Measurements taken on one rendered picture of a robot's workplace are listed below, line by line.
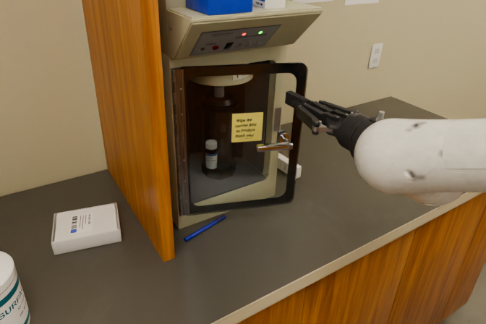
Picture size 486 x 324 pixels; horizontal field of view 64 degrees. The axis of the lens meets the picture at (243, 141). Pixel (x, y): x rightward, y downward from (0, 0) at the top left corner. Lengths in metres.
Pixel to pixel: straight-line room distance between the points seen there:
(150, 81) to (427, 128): 0.48
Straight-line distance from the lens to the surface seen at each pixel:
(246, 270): 0.98
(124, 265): 1.02
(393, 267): 1.39
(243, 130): 0.94
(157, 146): 0.82
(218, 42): 0.83
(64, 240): 1.06
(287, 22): 0.88
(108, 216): 1.10
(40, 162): 1.36
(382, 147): 0.54
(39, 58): 1.25
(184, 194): 1.01
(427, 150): 0.53
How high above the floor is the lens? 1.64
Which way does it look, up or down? 28 degrees down
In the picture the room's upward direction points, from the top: 2 degrees clockwise
